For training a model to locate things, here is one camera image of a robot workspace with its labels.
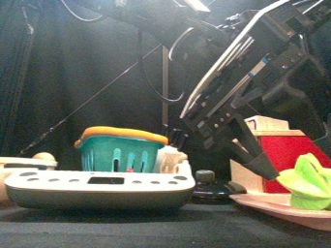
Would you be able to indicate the wooden box with red panel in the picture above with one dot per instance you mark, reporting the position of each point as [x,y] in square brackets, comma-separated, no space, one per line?
[289,151]

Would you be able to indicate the small white box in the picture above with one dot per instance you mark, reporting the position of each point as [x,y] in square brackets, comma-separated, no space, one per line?
[269,123]

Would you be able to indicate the green toy lettuce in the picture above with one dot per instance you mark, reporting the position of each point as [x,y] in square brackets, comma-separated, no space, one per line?
[306,184]

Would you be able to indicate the pink toy plate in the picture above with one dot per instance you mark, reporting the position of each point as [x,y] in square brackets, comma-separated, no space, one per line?
[276,205]

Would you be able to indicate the white toy knife block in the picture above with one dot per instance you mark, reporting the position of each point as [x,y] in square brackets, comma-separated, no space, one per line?
[170,161]

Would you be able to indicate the red toy apple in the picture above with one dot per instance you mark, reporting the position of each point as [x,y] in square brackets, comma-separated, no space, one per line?
[130,169]

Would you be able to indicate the teal basket with orange rim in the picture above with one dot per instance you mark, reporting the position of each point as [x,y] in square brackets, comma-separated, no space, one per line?
[104,151]

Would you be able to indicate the white and grey toy appliance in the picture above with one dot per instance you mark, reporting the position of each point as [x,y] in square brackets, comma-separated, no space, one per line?
[57,193]

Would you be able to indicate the beige wooden egg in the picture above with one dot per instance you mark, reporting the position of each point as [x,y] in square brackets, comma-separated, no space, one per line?
[45,156]

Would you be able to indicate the cream toy bowl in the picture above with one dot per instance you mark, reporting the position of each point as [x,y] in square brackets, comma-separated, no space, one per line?
[22,160]

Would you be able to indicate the vertical metal frame pole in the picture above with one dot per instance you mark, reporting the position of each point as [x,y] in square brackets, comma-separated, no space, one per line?
[165,97]

